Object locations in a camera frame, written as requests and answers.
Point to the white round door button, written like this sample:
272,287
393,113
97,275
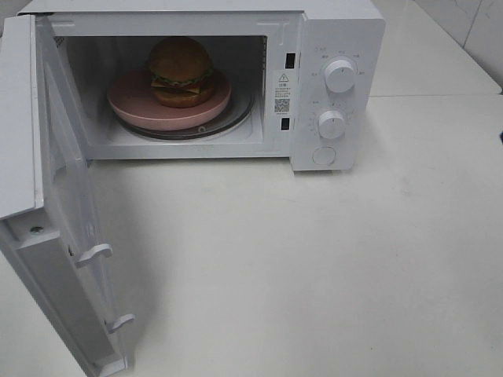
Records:
324,156

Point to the burger with lettuce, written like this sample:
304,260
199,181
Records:
182,72

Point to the pink round plate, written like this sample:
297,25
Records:
137,100

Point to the white microwave door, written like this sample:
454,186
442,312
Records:
50,233

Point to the white lower microwave knob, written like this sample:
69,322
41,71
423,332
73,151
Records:
331,125

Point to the white microwave knob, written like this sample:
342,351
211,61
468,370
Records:
339,74
331,125

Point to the white warning label sticker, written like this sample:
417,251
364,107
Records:
282,92

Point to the white microwave oven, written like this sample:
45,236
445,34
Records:
248,41

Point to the white upper microwave knob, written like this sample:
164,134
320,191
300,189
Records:
339,74

